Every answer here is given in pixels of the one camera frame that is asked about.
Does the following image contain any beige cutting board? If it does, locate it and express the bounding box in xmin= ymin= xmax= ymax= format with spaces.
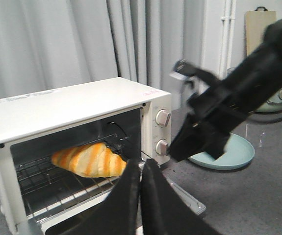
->
xmin=245 ymin=6 xmax=277 ymax=55

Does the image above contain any metal wire oven rack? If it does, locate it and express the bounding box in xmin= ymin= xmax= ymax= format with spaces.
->
xmin=15 ymin=133 xmax=146 ymax=216

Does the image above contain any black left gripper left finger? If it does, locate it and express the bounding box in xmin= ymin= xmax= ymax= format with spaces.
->
xmin=48 ymin=159 xmax=141 ymax=235

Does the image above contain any cream oven knob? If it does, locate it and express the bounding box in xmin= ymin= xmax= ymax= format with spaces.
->
xmin=155 ymin=139 xmax=169 ymax=156
xmin=155 ymin=109 xmax=171 ymax=127

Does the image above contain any grey pleated curtain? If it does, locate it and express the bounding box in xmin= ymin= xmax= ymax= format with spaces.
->
xmin=0 ymin=0 xmax=205 ymax=109

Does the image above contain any orange striped croissant bread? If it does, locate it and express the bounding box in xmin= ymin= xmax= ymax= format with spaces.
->
xmin=51 ymin=142 xmax=127 ymax=178

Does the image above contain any glass oven door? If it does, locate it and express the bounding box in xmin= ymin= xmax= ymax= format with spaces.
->
xmin=15 ymin=159 xmax=206 ymax=235

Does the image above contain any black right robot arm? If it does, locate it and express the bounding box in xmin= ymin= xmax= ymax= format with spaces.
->
xmin=168 ymin=19 xmax=282 ymax=161

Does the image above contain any cream Toshiba toaster oven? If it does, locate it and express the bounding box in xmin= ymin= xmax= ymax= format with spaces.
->
xmin=0 ymin=77 xmax=171 ymax=235

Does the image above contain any light green kitchen appliance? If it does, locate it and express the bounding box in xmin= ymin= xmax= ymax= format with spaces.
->
xmin=256 ymin=88 xmax=282 ymax=113

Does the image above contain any lower cream oven knob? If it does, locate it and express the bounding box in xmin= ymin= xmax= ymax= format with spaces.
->
xmin=155 ymin=139 xmax=169 ymax=156

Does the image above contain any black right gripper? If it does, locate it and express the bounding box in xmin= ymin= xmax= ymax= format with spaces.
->
xmin=168 ymin=60 xmax=248 ymax=162

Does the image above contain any light green round plate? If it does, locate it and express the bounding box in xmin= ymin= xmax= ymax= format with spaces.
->
xmin=188 ymin=133 xmax=255 ymax=170

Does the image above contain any upper cream oven knob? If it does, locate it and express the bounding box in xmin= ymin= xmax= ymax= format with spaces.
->
xmin=155 ymin=109 xmax=171 ymax=127

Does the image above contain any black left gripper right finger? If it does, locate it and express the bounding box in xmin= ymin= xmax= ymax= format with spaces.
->
xmin=140 ymin=159 xmax=219 ymax=235

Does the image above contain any white vertical wall pipe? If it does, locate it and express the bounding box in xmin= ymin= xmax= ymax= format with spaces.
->
xmin=219 ymin=0 xmax=236 ymax=78

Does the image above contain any black power cable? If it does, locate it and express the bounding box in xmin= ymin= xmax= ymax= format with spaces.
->
xmin=247 ymin=110 xmax=282 ymax=123

